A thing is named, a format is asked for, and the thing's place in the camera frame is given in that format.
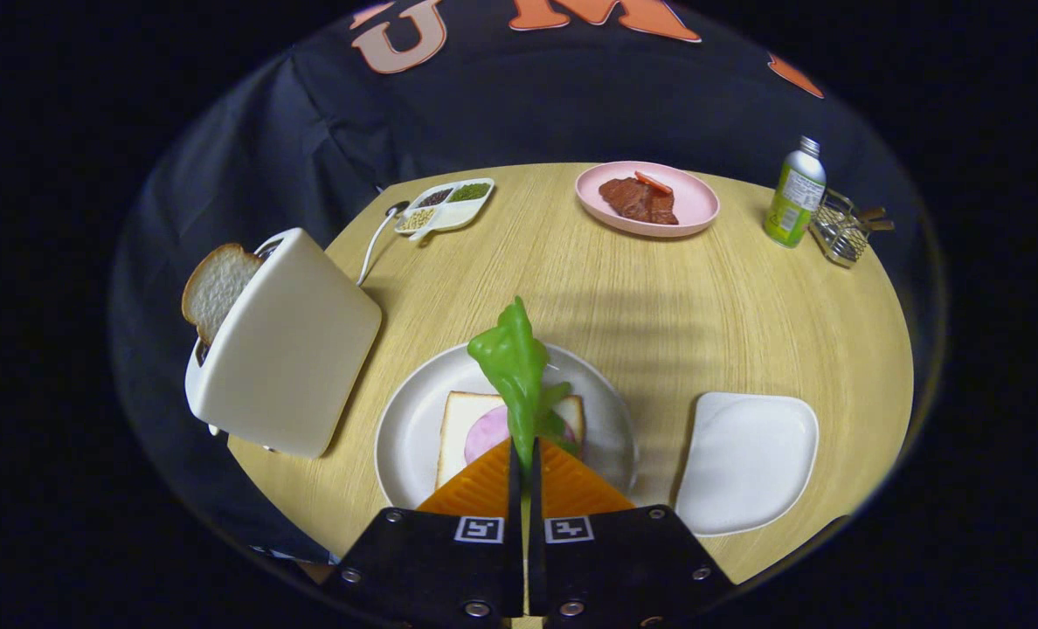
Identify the green and silver bottle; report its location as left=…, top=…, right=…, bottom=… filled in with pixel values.
left=764, top=135, right=827, bottom=249

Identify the round white plate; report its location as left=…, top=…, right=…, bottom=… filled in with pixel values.
left=374, top=342, right=640, bottom=512

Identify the white rounded square plate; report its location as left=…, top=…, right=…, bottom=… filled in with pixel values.
left=675, top=391, right=820, bottom=537

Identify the pink ham slice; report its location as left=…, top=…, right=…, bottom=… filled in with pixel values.
left=464, top=404, right=572, bottom=466

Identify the white toaster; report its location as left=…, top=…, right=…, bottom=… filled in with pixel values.
left=184, top=227, right=384, bottom=460

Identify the white toaster cable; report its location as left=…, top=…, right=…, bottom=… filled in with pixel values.
left=357, top=206, right=402, bottom=287

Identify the pink plate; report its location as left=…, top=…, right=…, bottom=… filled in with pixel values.
left=575, top=161, right=721, bottom=238

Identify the green lettuce leaf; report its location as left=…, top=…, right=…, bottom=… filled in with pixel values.
left=467, top=296, right=583, bottom=477

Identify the white bread slice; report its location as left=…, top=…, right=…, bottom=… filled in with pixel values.
left=435, top=391, right=586, bottom=490

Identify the metal wire basket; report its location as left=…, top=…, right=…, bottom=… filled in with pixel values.
left=809, top=189, right=874, bottom=268

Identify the toasted bread slice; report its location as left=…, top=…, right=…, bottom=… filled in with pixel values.
left=181, top=243, right=264, bottom=347

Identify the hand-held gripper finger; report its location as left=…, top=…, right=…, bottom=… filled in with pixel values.
left=322, top=437, right=526, bottom=629
left=528, top=437, right=737, bottom=629

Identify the white divided condiment dish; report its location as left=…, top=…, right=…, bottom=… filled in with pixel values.
left=394, top=178, right=495, bottom=242

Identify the brown meat slice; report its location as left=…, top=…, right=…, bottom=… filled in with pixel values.
left=599, top=176, right=680, bottom=226

